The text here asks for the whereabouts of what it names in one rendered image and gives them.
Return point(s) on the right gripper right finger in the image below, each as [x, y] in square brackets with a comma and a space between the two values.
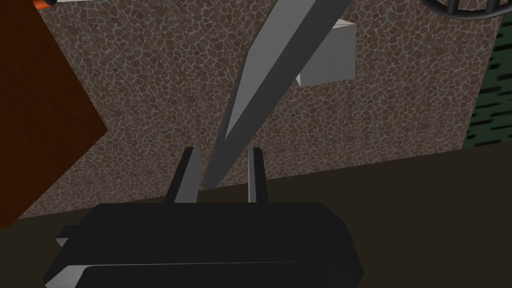
[256, 176]

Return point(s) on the grey table leg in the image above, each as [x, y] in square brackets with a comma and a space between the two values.
[264, 84]

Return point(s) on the grey box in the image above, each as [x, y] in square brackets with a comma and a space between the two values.
[334, 60]

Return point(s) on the dark brown cabinet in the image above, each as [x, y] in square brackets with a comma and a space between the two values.
[38, 112]

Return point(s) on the orange and white object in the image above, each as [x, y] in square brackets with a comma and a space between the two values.
[44, 3]

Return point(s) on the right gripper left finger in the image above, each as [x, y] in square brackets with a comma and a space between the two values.
[189, 180]

